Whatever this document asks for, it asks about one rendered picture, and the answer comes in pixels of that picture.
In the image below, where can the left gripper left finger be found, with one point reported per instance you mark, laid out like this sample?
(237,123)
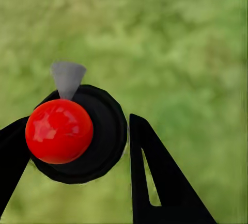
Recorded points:
(14,157)

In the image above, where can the pesticide atomizer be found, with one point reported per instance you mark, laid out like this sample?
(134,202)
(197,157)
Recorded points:
(79,132)

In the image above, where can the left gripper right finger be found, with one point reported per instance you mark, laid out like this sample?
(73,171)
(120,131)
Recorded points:
(180,202)

